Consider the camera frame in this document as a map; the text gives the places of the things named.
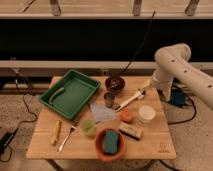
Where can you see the small orange apple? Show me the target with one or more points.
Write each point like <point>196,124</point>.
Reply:
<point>126,116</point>

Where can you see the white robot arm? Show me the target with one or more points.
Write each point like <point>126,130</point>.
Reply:
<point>172,62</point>

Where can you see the small metal cup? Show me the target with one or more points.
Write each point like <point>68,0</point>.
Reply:
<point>109,99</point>

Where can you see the green plastic cup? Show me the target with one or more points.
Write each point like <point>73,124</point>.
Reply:
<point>88,127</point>

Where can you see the dark brown bowl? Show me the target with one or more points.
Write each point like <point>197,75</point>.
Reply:
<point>114,84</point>

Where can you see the pale blue cloth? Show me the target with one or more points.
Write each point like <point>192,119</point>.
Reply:
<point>101,113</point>

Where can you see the green plastic tray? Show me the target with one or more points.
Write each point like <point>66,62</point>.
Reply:
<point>79,89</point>

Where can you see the wooden folding table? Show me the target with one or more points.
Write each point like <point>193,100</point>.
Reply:
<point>155,142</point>

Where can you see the green bean pod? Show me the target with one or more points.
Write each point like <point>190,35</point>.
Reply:
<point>55,94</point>

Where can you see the white round container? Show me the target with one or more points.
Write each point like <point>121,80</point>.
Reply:
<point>146,114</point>

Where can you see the wooden block eraser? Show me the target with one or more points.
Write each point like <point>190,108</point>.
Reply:
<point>130,130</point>

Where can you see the teal sponge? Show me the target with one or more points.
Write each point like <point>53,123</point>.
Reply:
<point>110,142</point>

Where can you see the orange bowl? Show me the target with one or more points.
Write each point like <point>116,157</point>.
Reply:
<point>99,146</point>

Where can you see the yellow banana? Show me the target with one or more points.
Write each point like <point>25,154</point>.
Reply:
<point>56,132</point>

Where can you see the blue device on floor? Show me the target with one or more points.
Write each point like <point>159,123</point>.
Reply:
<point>178,98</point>

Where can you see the black power adapter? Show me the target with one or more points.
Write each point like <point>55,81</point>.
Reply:
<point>5,140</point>

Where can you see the white handled brush tool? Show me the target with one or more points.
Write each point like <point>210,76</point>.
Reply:
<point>138,95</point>

